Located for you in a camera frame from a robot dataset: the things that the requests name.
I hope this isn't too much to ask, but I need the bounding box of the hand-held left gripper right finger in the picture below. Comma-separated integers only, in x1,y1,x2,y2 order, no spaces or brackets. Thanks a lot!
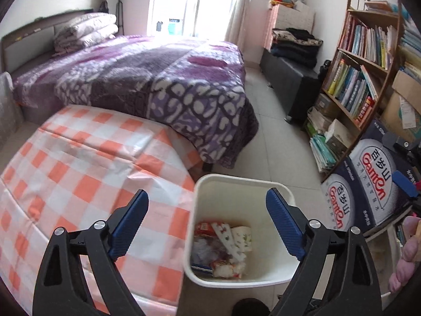
266,187,384,316

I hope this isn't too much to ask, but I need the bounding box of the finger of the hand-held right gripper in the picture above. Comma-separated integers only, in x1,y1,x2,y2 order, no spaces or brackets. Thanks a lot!
393,170,420,200

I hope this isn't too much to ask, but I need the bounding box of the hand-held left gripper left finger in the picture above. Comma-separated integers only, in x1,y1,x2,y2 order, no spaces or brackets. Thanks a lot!
33,189,150,316

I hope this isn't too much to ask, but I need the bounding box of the patterned paper strip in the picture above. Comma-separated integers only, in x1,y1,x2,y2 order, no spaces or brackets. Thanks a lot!
212,222,247,262

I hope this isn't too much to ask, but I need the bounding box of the white plastic bin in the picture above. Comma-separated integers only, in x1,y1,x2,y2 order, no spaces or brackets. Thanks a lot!
182,174,298,288

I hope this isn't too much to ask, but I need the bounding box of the person's right hand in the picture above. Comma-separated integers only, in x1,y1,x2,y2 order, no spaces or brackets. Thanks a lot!
387,216,421,294

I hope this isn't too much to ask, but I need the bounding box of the blue white printed carton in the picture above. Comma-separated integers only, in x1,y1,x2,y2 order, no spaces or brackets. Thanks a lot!
320,158,372,235
342,118,418,234

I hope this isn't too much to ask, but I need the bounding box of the brown cardboard box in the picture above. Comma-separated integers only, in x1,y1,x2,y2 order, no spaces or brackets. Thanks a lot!
380,69,421,143

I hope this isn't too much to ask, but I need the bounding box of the white tissue box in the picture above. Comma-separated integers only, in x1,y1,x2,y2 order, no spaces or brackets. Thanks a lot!
324,118,355,155

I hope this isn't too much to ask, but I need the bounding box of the orange white checkered tablecloth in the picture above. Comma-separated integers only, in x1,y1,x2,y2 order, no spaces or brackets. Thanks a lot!
0,105,201,313

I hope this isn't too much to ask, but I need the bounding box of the row of colourful books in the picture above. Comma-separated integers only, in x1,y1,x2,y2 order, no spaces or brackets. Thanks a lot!
324,58,379,126

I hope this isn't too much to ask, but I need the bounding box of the stack of thin books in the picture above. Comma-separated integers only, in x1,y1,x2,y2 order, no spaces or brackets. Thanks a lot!
307,107,339,173

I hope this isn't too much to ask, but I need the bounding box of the wooden bookshelf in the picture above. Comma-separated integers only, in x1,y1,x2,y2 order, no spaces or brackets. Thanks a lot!
307,0,405,175

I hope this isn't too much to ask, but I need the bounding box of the dark round object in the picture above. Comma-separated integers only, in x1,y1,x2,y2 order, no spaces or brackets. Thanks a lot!
232,298,271,316

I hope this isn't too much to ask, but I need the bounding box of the row of upright books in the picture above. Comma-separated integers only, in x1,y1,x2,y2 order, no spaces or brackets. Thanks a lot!
338,16,398,70

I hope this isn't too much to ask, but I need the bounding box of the black bench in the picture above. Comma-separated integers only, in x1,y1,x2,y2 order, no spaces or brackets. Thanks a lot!
259,48,322,124

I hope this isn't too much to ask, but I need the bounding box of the purple patterned blanket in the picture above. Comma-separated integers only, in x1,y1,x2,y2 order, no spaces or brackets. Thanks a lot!
11,34,260,170

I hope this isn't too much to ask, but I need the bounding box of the pile of folded clothes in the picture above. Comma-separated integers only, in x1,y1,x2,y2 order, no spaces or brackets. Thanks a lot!
270,28,324,68

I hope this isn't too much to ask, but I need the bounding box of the grey striped cushion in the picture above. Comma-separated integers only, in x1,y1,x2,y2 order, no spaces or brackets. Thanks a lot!
0,72,24,147

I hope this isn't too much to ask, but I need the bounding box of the pink drawer cabinet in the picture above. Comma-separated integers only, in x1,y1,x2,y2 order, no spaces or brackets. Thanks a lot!
263,3,316,51

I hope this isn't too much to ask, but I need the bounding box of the folded floral quilt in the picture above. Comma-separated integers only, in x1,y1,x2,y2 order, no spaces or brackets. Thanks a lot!
53,12,119,53

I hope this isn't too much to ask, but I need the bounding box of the white curtain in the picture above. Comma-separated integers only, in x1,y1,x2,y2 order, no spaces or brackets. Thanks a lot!
224,0,256,43

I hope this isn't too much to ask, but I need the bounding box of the brown bed headboard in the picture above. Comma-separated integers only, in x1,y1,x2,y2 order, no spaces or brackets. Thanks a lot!
0,8,95,73

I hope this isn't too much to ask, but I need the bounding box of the black metal stand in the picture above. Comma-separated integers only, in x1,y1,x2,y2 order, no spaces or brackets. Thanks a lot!
98,0,126,36

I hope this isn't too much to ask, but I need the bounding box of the window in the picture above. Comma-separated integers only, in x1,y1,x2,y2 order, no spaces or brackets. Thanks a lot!
149,0,238,38

